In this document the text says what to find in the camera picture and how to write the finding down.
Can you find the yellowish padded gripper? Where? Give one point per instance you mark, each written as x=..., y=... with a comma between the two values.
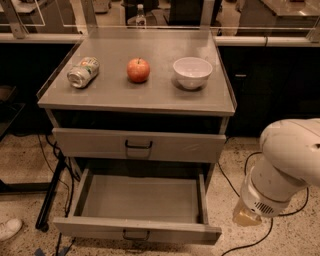
x=256, y=198

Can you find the grey drawer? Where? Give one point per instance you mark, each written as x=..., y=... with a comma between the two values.
x=151, y=208
x=116, y=144

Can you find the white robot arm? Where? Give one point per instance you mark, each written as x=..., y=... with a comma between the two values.
x=290, y=162

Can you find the grey drawer cabinet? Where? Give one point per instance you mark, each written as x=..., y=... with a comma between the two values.
x=111, y=101

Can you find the white bowl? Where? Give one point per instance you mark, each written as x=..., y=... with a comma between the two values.
x=192, y=72

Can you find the red apple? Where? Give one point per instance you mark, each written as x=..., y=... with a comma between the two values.
x=138, y=70

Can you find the crushed soda can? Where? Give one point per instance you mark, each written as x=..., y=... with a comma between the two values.
x=82, y=73

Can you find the clear water bottle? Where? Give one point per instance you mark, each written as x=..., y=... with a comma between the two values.
x=140, y=17

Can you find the white shoe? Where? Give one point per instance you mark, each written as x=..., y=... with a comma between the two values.
x=10, y=228

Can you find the white horizontal rail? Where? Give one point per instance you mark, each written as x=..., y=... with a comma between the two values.
x=220, y=40

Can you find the black table leg frame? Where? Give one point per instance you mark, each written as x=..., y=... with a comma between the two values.
x=42, y=220

